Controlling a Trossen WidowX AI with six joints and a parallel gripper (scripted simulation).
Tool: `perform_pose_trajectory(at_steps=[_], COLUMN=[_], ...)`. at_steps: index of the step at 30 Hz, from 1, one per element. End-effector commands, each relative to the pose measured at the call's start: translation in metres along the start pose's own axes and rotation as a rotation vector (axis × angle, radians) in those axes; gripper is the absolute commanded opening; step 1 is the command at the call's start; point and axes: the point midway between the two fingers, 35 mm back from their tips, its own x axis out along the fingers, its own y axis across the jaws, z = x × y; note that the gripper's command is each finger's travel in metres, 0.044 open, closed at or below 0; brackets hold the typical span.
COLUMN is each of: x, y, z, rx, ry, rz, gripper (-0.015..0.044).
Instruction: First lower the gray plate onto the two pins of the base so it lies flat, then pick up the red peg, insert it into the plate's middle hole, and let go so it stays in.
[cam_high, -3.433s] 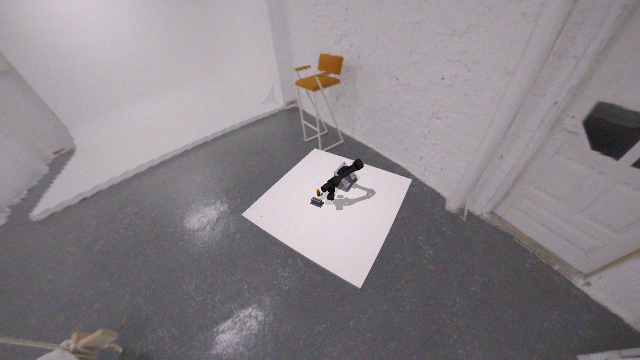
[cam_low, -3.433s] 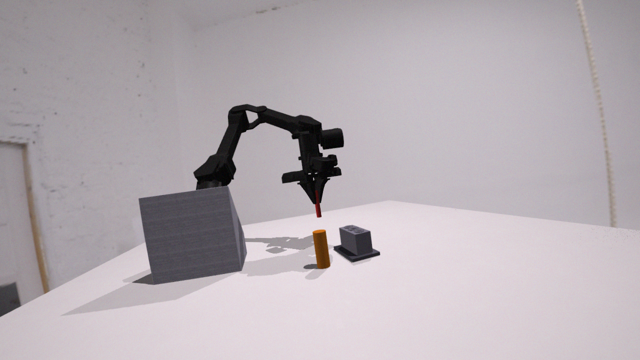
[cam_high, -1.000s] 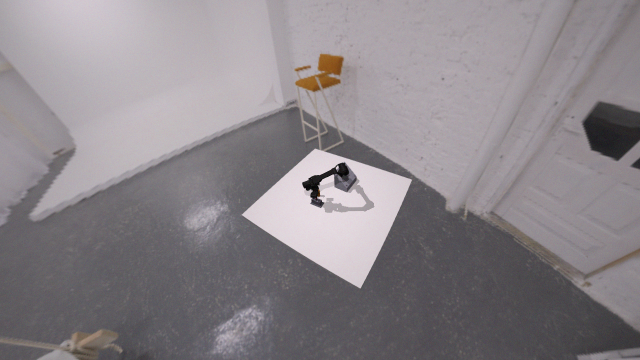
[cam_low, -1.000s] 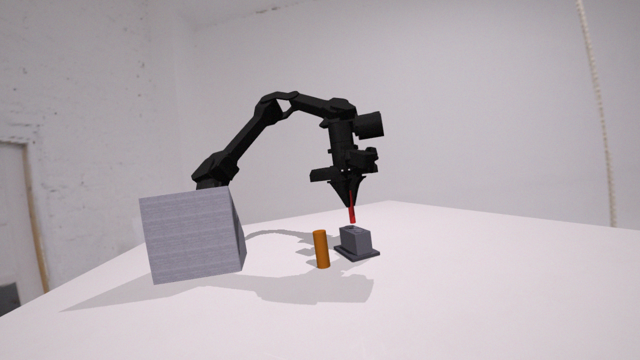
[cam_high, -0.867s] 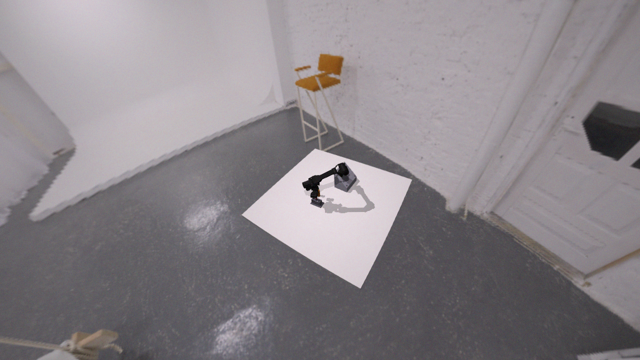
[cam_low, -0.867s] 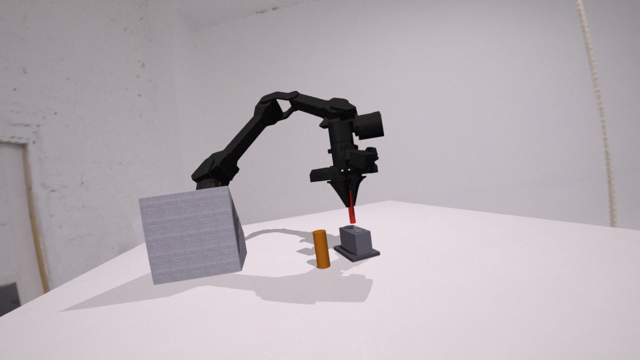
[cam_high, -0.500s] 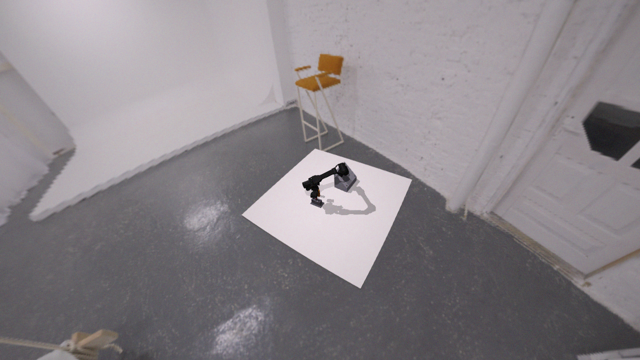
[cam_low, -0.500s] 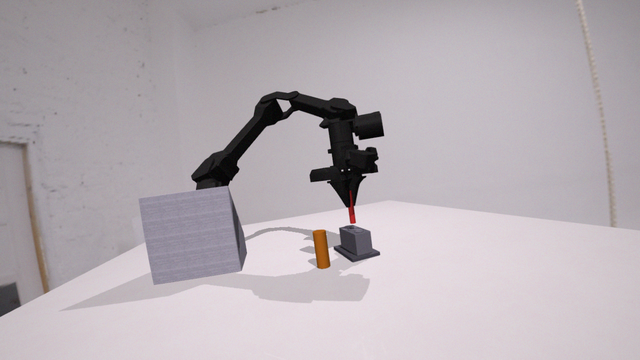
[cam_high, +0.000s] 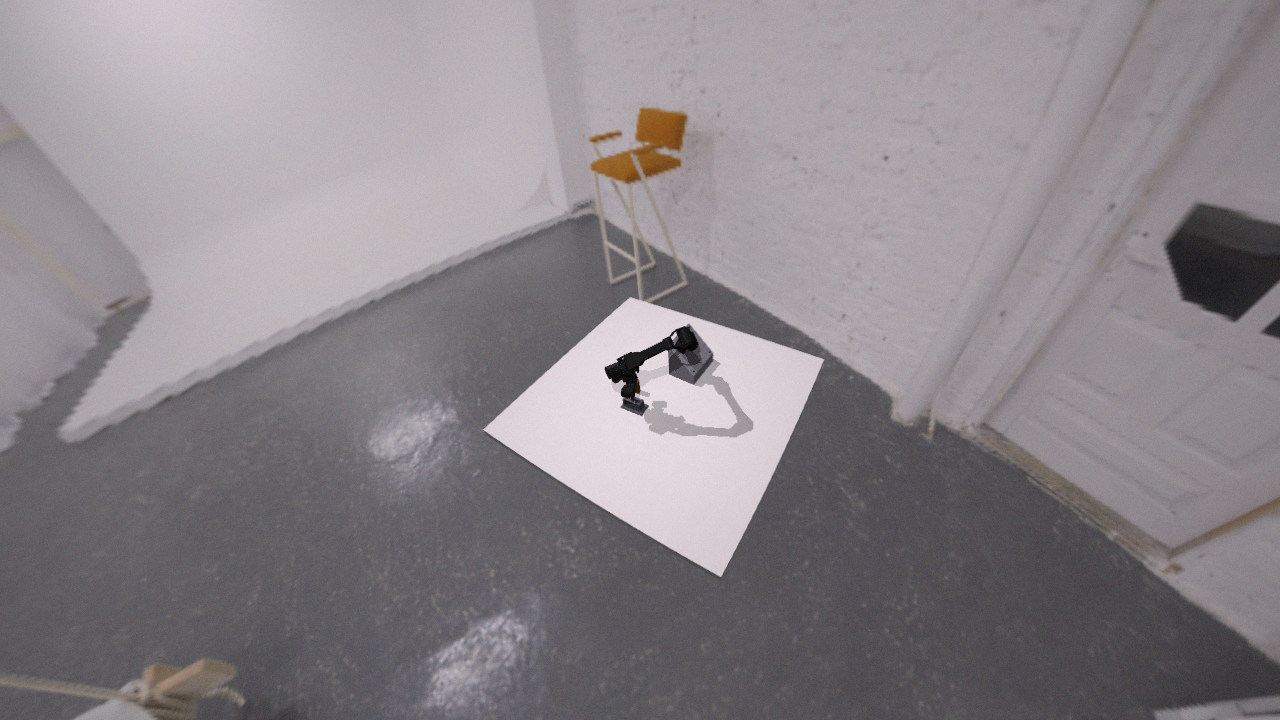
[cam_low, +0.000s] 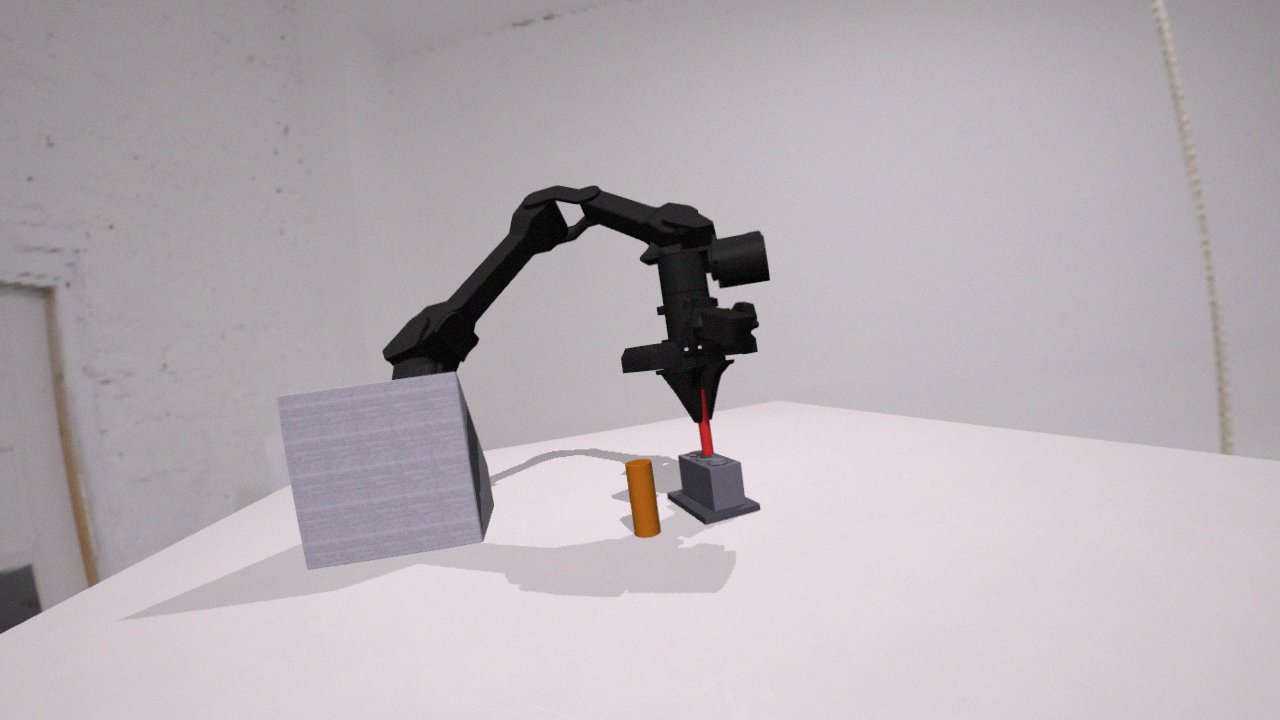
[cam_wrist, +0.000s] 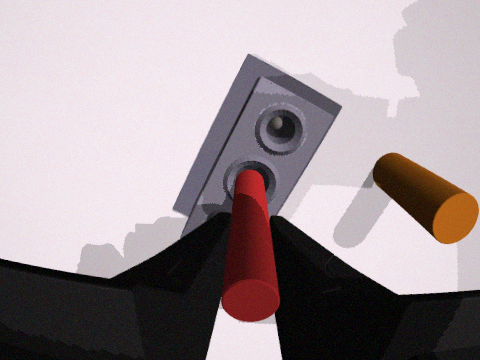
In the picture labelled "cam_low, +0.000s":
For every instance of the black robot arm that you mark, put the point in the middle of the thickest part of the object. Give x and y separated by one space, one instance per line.
681 241

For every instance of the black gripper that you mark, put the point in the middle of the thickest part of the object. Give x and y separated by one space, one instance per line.
686 372

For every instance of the red peg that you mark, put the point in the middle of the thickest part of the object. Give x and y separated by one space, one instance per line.
705 428

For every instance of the brown cylinder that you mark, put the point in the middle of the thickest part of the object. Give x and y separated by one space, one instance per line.
643 498

